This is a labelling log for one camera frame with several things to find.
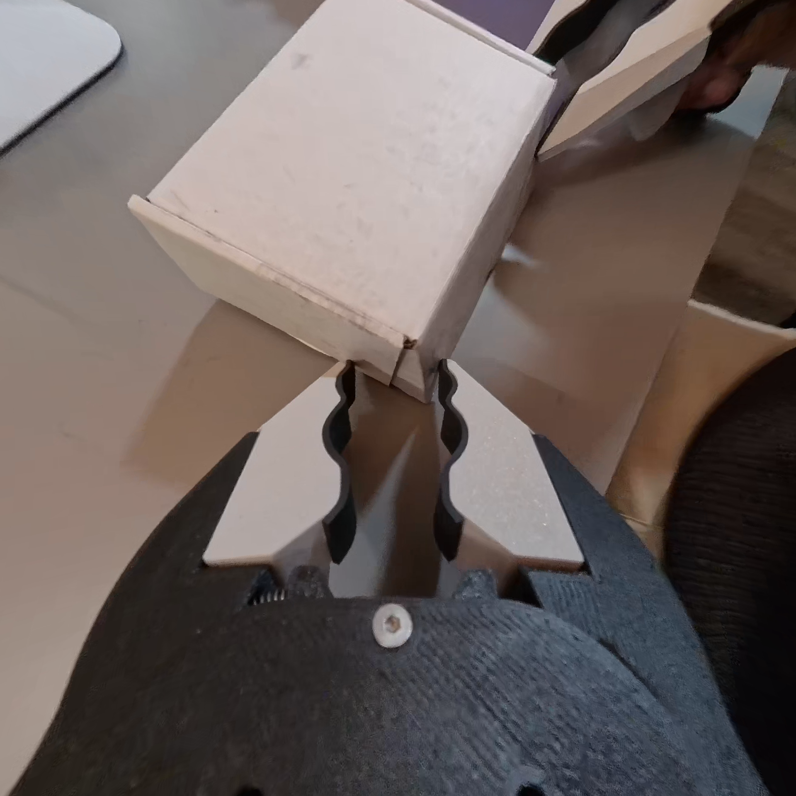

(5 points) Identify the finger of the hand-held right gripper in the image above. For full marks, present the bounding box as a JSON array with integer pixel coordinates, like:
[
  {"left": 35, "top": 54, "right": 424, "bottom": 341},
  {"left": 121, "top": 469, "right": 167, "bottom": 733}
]
[
  {"left": 527, "top": 0, "right": 626, "bottom": 66},
  {"left": 536, "top": 6, "right": 715, "bottom": 164}
]

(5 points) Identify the person's right hand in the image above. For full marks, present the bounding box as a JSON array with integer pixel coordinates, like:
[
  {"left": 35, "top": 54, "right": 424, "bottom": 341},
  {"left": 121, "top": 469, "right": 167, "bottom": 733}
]
[{"left": 675, "top": 37, "right": 756, "bottom": 116}]

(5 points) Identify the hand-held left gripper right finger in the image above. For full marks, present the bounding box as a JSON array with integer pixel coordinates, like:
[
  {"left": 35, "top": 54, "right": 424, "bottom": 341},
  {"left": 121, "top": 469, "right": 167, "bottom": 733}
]
[{"left": 433, "top": 359, "right": 592, "bottom": 576}]

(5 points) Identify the white document stand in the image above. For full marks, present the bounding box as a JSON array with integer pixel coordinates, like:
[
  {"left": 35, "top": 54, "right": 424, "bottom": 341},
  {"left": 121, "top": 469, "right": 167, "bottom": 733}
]
[{"left": 0, "top": 0, "right": 122, "bottom": 153}]

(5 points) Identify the white cardboard box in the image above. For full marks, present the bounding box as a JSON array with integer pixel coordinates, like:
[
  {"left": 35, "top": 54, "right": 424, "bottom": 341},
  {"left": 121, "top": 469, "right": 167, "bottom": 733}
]
[{"left": 127, "top": 0, "right": 557, "bottom": 405}]

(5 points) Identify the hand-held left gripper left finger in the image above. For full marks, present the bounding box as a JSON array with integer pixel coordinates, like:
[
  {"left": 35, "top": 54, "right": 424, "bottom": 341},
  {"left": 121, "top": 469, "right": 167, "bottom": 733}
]
[{"left": 203, "top": 362, "right": 358, "bottom": 582}]

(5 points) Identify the grey desk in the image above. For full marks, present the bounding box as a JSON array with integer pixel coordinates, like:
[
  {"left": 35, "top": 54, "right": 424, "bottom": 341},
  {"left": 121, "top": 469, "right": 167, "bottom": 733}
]
[{"left": 0, "top": 0, "right": 789, "bottom": 796}]

